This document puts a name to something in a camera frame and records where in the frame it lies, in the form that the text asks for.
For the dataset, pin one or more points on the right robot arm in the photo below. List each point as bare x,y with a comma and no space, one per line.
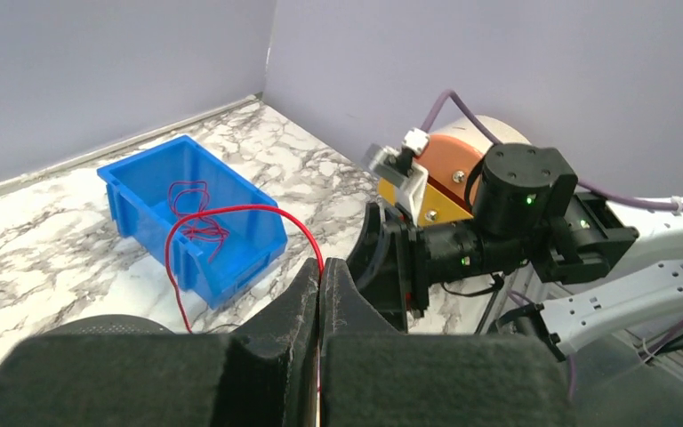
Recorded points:
528,207

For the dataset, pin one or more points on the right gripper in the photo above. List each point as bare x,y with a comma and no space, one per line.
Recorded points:
435,254

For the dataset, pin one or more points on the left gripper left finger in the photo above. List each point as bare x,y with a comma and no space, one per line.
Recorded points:
261,374

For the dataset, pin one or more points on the black round spool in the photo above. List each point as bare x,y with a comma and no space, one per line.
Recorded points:
111,324

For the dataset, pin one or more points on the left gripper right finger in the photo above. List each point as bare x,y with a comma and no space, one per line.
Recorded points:
373,375

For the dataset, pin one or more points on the white cylinder with orange lid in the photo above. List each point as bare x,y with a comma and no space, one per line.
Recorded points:
452,153

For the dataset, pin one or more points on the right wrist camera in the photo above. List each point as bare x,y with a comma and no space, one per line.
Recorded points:
398,167

